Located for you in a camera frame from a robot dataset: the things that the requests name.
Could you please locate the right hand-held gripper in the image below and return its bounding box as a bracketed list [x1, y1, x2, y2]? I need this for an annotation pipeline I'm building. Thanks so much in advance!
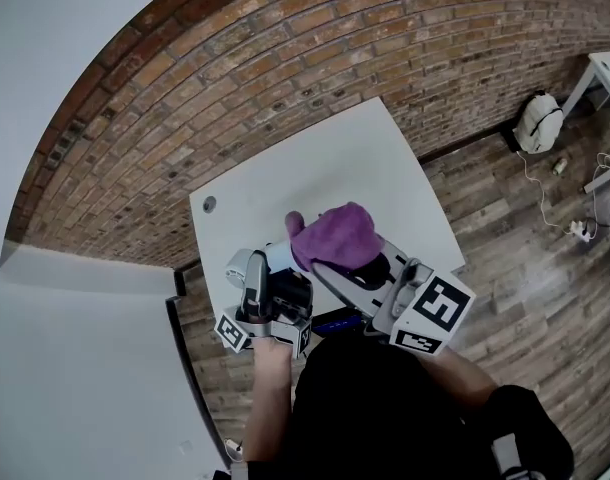
[312, 247, 476, 357]

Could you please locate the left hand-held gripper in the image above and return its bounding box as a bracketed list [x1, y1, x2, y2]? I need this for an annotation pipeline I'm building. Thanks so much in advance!
[214, 248, 315, 360]

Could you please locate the purple wiping cloth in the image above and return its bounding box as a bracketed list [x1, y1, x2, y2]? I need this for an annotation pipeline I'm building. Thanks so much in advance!
[284, 201, 387, 275]

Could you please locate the person's left forearm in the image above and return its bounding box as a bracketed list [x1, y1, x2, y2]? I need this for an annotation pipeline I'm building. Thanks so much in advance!
[244, 337, 299, 462]

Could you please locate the person's right forearm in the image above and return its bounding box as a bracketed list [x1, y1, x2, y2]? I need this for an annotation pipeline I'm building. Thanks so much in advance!
[417, 345, 501, 414]

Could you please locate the black device with blue screen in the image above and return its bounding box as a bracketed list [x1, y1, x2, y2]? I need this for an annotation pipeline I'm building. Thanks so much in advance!
[312, 307, 371, 337]

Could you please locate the person's black shirt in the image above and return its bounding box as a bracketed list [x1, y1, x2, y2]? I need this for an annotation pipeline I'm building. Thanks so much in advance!
[244, 335, 576, 480]

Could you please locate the white backpack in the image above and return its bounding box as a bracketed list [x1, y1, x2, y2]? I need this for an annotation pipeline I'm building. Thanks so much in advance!
[512, 91, 566, 156]

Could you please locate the black metal frame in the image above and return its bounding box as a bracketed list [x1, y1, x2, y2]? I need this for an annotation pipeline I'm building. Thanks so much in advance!
[164, 267, 231, 469]

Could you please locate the long white floor cable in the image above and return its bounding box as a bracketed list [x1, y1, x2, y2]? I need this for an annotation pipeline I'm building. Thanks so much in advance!
[517, 151, 576, 229]

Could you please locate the grey shoulder strap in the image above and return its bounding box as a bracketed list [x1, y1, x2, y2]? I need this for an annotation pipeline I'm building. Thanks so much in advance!
[490, 432, 536, 480]

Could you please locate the looped white cable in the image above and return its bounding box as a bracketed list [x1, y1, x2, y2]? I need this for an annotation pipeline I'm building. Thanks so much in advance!
[591, 152, 610, 224]

